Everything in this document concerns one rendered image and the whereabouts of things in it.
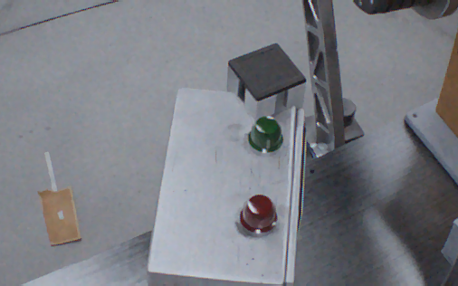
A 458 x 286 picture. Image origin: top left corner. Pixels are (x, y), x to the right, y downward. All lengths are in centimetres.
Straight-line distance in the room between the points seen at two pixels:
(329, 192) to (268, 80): 79
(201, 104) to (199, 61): 210
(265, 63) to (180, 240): 16
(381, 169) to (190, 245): 91
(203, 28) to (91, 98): 46
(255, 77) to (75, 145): 193
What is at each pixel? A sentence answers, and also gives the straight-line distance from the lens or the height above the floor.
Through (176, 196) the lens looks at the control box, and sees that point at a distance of 61.
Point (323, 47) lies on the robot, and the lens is 192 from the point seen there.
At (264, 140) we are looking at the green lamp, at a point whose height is 149.
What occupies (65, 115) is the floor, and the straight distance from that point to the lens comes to 264.
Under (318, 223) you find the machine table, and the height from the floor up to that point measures 83.
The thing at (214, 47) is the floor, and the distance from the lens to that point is 281.
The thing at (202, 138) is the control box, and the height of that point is 148.
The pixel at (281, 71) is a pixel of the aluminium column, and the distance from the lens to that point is 66.
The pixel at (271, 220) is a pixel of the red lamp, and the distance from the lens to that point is 59.
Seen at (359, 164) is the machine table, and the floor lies 83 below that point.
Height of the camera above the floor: 197
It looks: 51 degrees down
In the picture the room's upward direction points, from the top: 3 degrees clockwise
